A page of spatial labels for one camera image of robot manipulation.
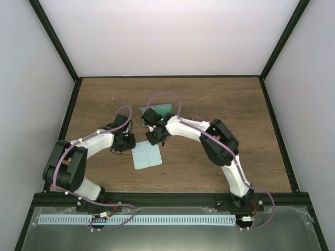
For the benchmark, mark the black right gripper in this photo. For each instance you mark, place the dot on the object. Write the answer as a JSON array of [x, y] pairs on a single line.
[[154, 140]]

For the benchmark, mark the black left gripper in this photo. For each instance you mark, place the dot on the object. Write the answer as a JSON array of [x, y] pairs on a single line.
[[132, 145]]

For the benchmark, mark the blue-grey glasses case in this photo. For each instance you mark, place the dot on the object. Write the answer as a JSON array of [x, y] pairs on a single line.
[[161, 109]]

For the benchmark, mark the light blue cleaning cloth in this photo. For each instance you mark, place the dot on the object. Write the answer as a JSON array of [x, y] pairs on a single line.
[[146, 155]]

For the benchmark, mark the pink transparent sunglasses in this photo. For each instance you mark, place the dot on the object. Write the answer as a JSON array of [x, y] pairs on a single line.
[[197, 118]]

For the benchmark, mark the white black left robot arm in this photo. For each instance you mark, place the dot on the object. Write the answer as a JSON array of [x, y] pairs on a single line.
[[67, 163]]

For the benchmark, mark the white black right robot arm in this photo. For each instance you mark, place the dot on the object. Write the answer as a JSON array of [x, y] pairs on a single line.
[[220, 146]]

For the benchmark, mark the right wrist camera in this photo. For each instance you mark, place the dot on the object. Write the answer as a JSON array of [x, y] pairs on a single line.
[[151, 118]]

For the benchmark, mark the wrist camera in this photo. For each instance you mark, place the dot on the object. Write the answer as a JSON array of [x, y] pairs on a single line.
[[121, 119], [151, 118]]

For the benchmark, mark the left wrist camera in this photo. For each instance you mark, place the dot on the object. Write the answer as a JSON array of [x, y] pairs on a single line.
[[121, 119]]

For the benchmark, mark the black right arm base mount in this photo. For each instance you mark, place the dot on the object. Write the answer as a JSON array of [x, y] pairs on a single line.
[[234, 204]]

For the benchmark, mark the light blue slotted cable duct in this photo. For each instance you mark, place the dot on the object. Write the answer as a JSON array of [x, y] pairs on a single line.
[[72, 219]]

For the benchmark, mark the black aluminium frame rail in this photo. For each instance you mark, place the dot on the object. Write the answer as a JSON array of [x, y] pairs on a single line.
[[167, 199]]

